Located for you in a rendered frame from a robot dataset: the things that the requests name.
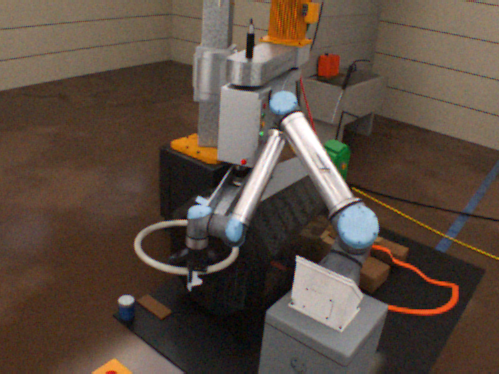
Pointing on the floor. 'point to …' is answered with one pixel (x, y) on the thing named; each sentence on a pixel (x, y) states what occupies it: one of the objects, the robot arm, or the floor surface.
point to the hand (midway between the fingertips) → (188, 284)
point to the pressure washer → (338, 152)
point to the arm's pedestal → (320, 340)
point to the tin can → (126, 307)
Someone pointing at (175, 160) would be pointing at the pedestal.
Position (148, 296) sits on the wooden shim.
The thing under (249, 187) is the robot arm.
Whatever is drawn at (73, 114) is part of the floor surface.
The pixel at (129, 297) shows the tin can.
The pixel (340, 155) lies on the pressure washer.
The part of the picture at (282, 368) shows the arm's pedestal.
